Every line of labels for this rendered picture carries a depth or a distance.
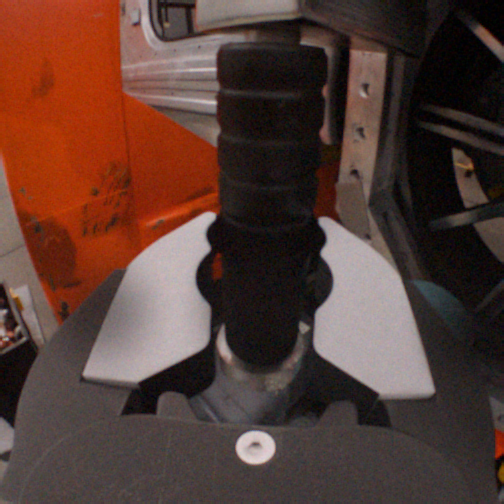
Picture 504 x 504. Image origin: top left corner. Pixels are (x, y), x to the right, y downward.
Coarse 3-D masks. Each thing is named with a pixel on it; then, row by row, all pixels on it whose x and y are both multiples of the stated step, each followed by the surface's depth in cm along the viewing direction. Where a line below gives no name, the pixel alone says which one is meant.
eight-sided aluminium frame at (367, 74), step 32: (448, 0) 20; (352, 64) 26; (384, 64) 24; (352, 96) 28; (384, 96) 26; (352, 128) 30; (384, 128) 28; (352, 160) 31; (384, 160) 32; (352, 192) 32; (384, 192) 33; (352, 224) 34; (384, 224) 32; (384, 256) 32; (416, 256) 34; (480, 352) 31
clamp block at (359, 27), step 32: (224, 0) 8; (256, 0) 7; (288, 0) 6; (320, 0) 6; (352, 0) 7; (384, 0) 8; (416, 0) 9; (224, 32) 9; (320, 32) 8; (352, 32) 8; (384, 32) 8; (416, 32) 10
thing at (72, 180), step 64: (0, 0) 17; (64, 0) 23; (0, 64) 22; (64, 64) 27; (0, 128) 25; (64, 128) 30; (64, 192) 34; (128, 192) 39; (64, 256) 36; (128, 256) 43; (64, 320) 39
